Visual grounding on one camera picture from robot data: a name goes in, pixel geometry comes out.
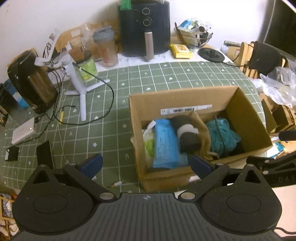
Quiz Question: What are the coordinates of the black power cable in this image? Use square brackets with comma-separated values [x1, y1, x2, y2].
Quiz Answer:
[34, 61, 115, 127]

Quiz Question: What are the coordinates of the small black card holder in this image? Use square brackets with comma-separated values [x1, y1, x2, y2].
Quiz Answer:
[4, 146, 20, 162]

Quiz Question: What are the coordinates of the black kettle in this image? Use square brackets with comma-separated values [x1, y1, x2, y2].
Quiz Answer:
[7, 50, 58, 114]

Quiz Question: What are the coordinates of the green wet wipes pack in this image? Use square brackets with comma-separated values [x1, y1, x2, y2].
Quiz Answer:
[142, 129, 155, 168]

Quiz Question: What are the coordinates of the blue wet wipes pack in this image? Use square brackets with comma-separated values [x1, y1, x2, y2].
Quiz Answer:
[152, 119, 189, 169]

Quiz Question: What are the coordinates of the teal mesh bath sponge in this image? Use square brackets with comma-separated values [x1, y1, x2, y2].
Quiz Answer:
[206, 118, 241, 158]

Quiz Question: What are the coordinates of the clear plastic bag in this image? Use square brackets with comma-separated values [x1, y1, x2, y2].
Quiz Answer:
[259, 67, 295, 108]

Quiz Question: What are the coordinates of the white phone gimbal tripod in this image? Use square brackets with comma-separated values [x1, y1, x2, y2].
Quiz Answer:
[34, 29, 112, 121]

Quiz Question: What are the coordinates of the grey lid shaker bottle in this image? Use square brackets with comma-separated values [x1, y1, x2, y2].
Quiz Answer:
[93, 26, 118, 68]

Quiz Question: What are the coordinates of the black monitor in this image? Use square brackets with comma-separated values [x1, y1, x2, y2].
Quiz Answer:
[258, 1, 295, 57]

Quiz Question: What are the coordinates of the white flat device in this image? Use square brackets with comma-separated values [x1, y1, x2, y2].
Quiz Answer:
[11, 118, 35, 145]

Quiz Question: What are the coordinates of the black air fryer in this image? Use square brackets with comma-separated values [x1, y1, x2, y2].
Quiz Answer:
[117, 1, 171, 61]

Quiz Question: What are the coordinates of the black cloth on rack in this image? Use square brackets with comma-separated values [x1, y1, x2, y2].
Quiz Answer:
[248, 41, 282, 76]

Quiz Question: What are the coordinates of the yellow wipes pack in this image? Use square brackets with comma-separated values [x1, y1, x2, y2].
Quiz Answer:
[171, 44, 194, 59]

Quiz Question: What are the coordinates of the black kettle base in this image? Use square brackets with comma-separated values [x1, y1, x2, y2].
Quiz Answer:
[198, 48, 225, 63]

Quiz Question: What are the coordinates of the cardboard box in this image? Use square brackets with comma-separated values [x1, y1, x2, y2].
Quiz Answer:
[129, 86, 272, 192]

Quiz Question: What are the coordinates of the green label jar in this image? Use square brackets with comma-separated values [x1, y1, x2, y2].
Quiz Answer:
[77, 55, 98, 82]

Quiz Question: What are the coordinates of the brown drawstring pouch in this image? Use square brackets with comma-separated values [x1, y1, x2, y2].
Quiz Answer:
[188, 111, 219, 162]

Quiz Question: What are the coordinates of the glass bowl with clutter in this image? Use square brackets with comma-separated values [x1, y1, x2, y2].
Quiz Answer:
[174, 19, 213, 48]

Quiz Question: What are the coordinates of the black phone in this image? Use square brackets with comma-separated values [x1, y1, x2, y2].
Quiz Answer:
[36, 141, 54, 169]

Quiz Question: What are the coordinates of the wooden rack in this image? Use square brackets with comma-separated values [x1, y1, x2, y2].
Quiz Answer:
[237, 42, 288, 78]

